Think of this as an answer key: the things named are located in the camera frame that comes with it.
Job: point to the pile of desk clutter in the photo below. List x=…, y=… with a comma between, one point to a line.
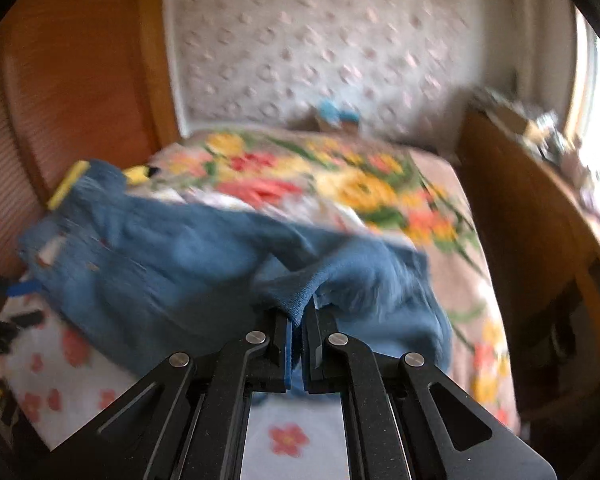
x=545, y=130

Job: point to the small blue toy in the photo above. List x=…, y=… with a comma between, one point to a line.
x=330, y=109

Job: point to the wooden headboard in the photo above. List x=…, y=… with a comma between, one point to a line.
x=80, y=85

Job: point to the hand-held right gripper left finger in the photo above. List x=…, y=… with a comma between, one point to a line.
x=285, y=355

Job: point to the white patterned curtain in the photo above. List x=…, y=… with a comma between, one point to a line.
x=330, y=50

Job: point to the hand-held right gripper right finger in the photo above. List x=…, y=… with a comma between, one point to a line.
x=311, y=360

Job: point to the blue denim pants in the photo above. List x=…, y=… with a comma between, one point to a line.
x=180, y=270

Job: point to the wooden desk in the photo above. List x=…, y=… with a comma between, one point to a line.
x=520, y=220

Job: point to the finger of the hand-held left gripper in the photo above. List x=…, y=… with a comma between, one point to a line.
x=22, y=289

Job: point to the brown floral blanket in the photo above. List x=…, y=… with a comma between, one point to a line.
x=430, y=200

